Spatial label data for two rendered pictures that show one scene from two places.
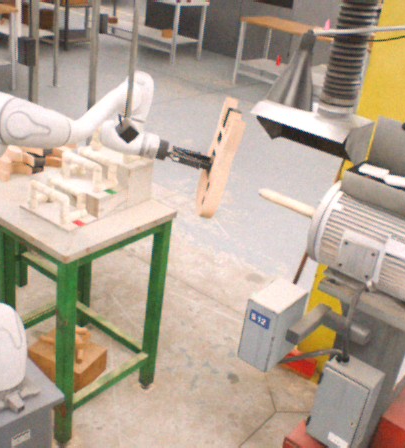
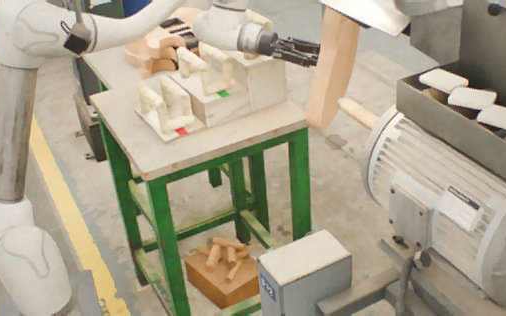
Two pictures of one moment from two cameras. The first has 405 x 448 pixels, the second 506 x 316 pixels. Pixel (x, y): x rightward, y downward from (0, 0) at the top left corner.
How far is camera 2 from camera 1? 0.83 m
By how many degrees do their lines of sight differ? 27
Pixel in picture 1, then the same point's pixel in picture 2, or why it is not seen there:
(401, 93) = not seen: outside the picture
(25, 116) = (24, 24)
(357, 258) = (406, 215)
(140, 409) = not seen: outside the picture
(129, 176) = (247, 75)
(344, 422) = not seen: outside the picture
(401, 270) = (459, 242)
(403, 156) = (499, 56)
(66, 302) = (158, 223)
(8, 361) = (33, 290)
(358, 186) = (414, 105)
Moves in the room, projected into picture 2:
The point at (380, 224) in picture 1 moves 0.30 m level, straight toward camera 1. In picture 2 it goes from (443, 165) to (329, 258)
